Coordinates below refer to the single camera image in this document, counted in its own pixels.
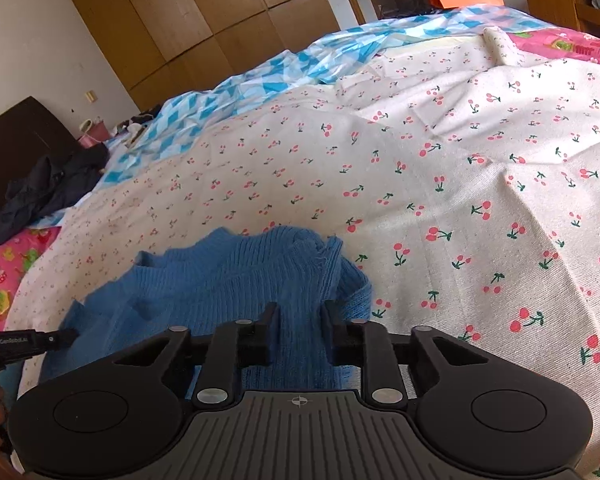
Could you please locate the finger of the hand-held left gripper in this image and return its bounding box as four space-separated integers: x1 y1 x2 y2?
28 329 79 356

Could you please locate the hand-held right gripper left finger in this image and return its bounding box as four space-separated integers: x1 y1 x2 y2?
112 302 281 409

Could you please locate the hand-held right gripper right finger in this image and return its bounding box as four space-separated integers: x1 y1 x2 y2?
320 300 491 407

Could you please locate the cherry print blanket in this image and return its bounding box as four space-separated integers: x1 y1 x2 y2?
2 27 600 480

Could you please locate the pink cartoon print bedsheet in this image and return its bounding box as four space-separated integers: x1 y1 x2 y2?
0 27 600 333

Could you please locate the dark jacket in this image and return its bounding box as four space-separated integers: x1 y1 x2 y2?
0 142 110 248

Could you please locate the wooden wardrobe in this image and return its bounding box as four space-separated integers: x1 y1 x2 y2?
52 0 341 111

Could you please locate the blue striped knitted sweater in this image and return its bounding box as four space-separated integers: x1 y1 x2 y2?
42 225 376 393

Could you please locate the small dark cloth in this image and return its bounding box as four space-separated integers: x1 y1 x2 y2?
119 105 163 136

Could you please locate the dark wooden headboard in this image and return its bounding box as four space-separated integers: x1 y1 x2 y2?
0 97 81 256

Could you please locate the blue white geometric bedsheet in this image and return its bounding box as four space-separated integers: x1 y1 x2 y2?
102 4 546 186

